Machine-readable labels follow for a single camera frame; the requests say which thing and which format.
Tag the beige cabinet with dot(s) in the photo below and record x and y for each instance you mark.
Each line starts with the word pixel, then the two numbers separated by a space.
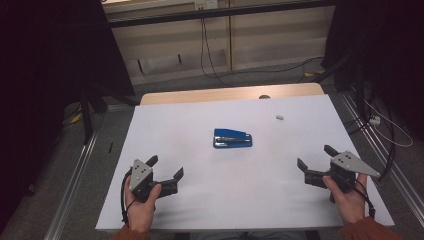
pixel 266 43

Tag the black horizontal bar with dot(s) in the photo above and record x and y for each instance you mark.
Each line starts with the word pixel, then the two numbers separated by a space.
pixel 213 14

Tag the person's left hand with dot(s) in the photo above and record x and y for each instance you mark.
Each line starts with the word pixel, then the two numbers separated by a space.
pixel 140 215

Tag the white table sheet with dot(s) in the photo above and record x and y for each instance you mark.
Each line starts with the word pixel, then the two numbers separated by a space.
pixel 233 186

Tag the black curtain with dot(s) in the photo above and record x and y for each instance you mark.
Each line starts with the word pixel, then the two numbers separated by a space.
pixel 383 40
pixel 50 50

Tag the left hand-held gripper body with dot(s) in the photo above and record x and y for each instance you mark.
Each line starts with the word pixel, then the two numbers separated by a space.
pixel 141 173

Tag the aluminium floor rail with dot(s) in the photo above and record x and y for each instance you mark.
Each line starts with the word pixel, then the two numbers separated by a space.
pixel 71 190
pixel 376 143

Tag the small white staple strip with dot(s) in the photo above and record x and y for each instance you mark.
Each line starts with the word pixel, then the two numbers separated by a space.
pixel 279 117

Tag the white power strip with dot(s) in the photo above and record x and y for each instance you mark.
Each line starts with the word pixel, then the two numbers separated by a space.
pixel 374 120

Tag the white wall socket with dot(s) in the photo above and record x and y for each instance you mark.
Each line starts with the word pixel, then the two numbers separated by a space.
pixel 206 4

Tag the person's right hand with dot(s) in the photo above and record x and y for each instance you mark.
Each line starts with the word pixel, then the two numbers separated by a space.
pixel 351 205

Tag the small black floor item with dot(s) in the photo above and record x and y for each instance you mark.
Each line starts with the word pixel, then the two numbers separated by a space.
pixel 110 147

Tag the blue stapler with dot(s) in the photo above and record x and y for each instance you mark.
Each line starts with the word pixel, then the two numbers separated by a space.
pixel 231 133

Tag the dark round table grommet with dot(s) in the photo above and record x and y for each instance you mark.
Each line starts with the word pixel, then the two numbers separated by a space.
pixel 264 97

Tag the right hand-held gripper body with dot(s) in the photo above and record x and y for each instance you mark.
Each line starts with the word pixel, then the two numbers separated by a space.
pixel 350 163

